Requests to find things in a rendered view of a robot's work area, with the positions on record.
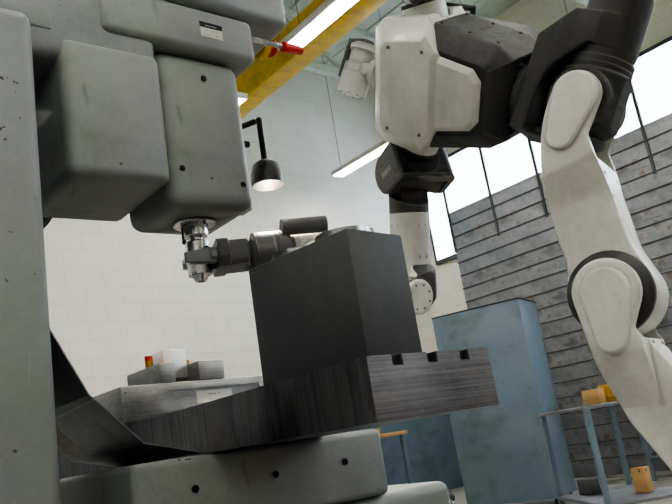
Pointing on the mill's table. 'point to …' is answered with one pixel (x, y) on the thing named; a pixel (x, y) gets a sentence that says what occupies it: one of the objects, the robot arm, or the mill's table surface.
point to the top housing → (263, 23)
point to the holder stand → (333, 303)
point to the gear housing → (181, 31)
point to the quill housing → (198, 148)
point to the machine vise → (167, 393)
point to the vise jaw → (204, 369)
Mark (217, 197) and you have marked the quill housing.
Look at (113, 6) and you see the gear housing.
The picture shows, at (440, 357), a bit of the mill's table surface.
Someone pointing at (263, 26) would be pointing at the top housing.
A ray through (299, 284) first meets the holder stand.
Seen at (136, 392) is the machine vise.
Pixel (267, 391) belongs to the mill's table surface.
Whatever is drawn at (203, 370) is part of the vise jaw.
